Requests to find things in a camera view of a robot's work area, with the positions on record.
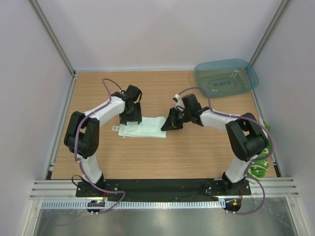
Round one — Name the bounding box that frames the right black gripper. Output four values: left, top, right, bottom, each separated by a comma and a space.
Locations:
161, 107, 191, 132

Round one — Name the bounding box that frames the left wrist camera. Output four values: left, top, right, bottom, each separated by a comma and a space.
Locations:
124, 85, 143, 102

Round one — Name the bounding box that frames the aluminium frame post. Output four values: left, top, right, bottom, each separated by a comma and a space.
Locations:
249, 0, 292, 66
29, 0, 76, 77

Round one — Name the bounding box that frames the green patterned towel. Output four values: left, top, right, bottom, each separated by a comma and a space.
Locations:
247, 130, 271, 184

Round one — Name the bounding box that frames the left aluminium frame post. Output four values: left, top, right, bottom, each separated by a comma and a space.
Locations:
29, 0, 76, 77

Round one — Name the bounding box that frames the teal transparent plastic basin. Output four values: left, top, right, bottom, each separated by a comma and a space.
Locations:
193, 59, 259, 98

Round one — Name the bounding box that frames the aluminium front rail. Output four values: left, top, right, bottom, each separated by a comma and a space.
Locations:
29, 177, 299, 200

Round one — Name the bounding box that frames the white barcode towel label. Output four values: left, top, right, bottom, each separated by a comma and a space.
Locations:
112, 126, 120, 131

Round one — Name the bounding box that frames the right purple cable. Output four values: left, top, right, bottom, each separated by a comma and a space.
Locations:
173, 88, 274, 216

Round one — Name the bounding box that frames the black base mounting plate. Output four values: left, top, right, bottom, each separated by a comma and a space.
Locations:
76, 178, 251, 201

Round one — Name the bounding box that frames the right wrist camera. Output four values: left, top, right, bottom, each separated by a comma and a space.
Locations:
182, 93, 201, 111

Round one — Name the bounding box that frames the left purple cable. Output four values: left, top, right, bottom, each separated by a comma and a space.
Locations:
73, 78, 126, 213

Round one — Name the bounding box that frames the purple cable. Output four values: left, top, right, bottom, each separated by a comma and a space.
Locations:
173, 88, 274, 216
73, 78, 126, 213

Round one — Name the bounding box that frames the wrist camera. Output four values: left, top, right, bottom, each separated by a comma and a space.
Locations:
182, 93, 201, 111
124, 85, 143, 102

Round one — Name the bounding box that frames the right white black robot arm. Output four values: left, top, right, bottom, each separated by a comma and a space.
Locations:
160, 107, 269, 195

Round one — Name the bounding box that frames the white slotted cable duct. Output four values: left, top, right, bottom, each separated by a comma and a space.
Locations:
41, 199, 225, 210

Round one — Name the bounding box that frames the light mint green towel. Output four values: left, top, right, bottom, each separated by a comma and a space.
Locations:
118, 117, 166, 138

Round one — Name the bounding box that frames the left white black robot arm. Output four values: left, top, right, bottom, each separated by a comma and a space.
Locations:
64, 96, 142, 197

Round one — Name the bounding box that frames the right aluminium frame post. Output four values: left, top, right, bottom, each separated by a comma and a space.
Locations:
249, 0, 292, 66

